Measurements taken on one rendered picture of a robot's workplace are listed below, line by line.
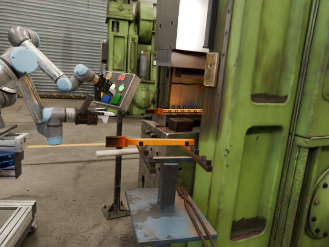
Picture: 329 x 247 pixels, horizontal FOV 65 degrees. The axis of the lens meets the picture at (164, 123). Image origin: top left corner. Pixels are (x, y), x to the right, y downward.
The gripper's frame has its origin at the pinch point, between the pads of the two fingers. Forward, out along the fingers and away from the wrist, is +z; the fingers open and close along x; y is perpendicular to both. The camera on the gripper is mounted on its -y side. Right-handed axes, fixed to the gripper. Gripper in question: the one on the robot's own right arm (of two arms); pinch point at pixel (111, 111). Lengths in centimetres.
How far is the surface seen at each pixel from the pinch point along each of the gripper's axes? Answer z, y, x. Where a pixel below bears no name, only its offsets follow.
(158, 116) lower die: 30.7, 4.1, -2.2
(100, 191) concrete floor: 19, 100, -99
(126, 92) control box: 20.9, -6.6, -39.7
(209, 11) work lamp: 41, -55, 26
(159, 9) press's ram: 31, -61, -13
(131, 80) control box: 25, -15, -42
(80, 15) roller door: 101, -174, -797
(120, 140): -6.1, 6.2, 38.1
